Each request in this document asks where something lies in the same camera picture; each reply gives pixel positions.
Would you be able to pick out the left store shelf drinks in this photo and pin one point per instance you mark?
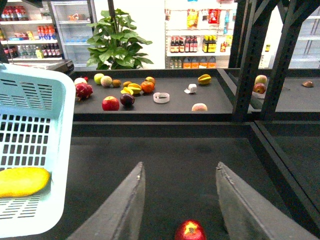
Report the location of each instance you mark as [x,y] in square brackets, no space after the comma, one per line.
[28,32]

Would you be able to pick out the brown kiwi right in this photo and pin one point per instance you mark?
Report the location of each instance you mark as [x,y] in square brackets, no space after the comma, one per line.
[126,84]

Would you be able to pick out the red yellow apple behind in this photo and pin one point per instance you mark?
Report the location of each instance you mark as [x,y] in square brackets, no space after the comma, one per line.
[150,79]

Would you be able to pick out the red apple on shelf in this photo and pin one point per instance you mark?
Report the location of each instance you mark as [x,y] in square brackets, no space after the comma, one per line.
[110,103]

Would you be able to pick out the dark purple plum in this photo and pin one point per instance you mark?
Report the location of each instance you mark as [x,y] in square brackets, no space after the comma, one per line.
[127,99]

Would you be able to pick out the brown kiwi left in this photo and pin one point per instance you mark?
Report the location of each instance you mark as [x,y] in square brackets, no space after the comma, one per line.
[116,83]

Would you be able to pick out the store shelf with bottles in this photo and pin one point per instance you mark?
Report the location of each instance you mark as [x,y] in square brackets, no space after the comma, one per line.
[199,33]

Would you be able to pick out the yellow star fruit left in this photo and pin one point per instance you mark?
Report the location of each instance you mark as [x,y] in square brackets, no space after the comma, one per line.
[132,88]

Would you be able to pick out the yellow star fruit right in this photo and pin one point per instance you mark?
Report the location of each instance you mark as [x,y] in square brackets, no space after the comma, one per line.
[204,79]

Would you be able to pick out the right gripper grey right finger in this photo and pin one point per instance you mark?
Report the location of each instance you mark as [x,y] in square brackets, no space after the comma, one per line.
[248,215]

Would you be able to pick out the yellow star fruit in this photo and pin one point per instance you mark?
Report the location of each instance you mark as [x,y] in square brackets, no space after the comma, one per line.
[204,79]
[132,88]

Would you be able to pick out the green potted plant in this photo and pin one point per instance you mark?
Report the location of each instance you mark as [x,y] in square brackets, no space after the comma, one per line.
[115,44]

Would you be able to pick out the yellow mango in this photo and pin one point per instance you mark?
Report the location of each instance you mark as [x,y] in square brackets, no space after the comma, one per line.
[22,181]

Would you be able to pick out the orange persimmon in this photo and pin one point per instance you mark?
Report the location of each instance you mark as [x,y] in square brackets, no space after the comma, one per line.
[147,87]

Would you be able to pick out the white red fruit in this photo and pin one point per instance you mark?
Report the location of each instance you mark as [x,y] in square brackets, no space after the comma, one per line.
[80,80]

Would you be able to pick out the light blue plastic basket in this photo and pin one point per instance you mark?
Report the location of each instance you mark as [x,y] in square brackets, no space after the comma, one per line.
[36,117]

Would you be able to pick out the black shelf post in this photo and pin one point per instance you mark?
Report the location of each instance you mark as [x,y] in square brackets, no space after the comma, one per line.
[250,30]

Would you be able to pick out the beige round melon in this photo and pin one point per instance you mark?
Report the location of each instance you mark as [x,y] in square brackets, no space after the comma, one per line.
[106,81]

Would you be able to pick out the red mango right shelf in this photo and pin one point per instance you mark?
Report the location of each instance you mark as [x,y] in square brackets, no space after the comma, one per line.
[259,88]

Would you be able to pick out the pink dragon fruit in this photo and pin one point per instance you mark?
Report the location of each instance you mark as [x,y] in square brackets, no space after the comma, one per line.
[83,91]

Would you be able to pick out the green apple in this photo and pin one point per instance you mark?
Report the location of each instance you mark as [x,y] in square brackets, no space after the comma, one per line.
[97,78]

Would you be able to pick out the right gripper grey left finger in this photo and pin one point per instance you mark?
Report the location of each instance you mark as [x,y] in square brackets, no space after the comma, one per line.
[120,216]

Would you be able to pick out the red apple on table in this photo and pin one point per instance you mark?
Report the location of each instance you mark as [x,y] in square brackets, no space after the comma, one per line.
[190,230]

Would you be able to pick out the brown kiwi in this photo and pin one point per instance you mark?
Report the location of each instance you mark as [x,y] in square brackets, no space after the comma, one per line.
[126,84]
[116,83]

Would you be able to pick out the pale peach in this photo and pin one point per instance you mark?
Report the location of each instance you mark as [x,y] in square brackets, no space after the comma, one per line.
[199,107]

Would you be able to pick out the white foam net sleeve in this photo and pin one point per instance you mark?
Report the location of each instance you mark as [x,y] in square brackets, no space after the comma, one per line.
[192,89]

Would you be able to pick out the brown fruit far right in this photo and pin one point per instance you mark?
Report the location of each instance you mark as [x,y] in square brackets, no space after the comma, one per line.
[308,84]

